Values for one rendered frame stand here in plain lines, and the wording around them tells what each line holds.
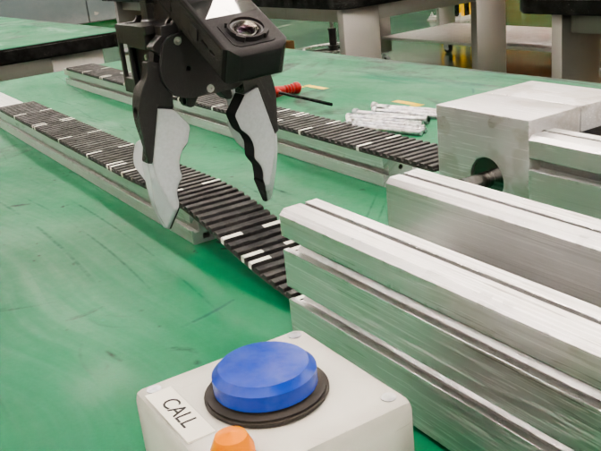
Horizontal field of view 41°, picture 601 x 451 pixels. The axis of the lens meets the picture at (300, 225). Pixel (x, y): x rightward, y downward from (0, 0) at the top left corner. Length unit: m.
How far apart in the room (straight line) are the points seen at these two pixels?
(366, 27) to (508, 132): 2.49
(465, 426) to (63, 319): 0.30
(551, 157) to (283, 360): 0.28
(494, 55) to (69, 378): 3.10
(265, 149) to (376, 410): 0.36
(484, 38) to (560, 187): 2.90
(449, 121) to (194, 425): 0.36
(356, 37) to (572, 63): 0.92
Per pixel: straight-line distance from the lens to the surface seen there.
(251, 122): 0.62
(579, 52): 2.40
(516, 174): 0.57
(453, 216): 0.44
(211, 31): 0.53
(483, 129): 0.58
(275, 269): 0.54
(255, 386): 0.30
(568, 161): 0.53
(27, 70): 2.55
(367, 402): 0.31
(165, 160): 0.60
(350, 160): 0.79
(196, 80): 0.60
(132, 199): 0.76
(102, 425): 0.44
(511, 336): 0.32
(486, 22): 3.43
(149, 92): 0.59
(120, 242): 0.68
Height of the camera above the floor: 1.00
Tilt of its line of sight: 20 degrees down
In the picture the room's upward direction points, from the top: 6 degrees counter-clockwise
